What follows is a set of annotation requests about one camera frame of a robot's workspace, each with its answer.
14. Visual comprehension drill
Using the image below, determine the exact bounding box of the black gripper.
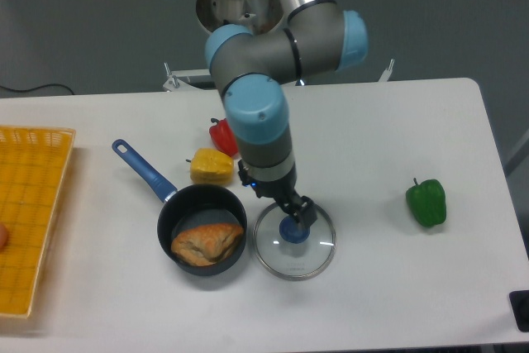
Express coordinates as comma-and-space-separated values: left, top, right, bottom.
238, 160, 317, 231

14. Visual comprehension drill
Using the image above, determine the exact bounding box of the glass pot lid blue knob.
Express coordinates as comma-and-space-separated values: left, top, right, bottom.
251, 198, 337, 281

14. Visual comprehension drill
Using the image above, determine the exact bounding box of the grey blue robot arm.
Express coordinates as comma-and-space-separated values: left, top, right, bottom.
205, 0, 369, 230

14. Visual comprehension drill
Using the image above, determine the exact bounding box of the yellow bell pepper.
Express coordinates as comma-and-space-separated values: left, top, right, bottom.
187, 148, 234, 186

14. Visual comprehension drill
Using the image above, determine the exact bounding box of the golden puff pastry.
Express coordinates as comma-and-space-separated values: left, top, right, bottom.
170, 222, 244, 267

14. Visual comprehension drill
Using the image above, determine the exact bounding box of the red bell pepper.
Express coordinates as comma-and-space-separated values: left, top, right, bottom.
209, 118, 238, 157

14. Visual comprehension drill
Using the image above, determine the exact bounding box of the green bell pepper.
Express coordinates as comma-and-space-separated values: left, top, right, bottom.
405, 178, 447, 228

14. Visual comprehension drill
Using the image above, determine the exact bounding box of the black device at table corner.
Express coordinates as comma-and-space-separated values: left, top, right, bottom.
508, 290, 529, 332

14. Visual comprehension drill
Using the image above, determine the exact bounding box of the yellow wicker basket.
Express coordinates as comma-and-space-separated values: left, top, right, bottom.
1, 126, 76, 318

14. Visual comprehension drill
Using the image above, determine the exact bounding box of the dark pot with blue handle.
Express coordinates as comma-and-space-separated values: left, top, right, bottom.
112, 139, 247, 276

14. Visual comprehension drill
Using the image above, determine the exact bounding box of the white metal base frame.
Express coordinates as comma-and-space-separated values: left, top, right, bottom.
162, 59, 395, 93

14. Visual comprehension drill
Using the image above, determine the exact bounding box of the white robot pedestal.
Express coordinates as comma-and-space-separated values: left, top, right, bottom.
195, 0, 284, 35

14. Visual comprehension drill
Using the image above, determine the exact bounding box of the black floor cable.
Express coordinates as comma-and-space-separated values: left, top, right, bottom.
0, 83, 76, 96

